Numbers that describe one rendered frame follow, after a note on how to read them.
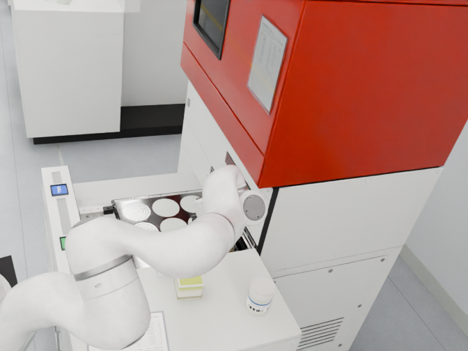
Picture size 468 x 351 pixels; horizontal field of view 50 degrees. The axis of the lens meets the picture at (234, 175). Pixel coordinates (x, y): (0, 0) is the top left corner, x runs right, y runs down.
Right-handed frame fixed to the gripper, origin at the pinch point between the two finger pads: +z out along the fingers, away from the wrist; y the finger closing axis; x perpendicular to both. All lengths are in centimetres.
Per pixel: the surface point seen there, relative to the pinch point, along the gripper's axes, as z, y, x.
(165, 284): 11.7, 15.9, -12.6
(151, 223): 38.6, -0.3, -0.6
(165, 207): 42.8, -3.4, 8.1
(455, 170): 49, 38, 175
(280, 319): -5.8, 36.6, 10.2
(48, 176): 55, -29, -24
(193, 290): 2.6, 19.3, -8.5
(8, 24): 379, -208, 54
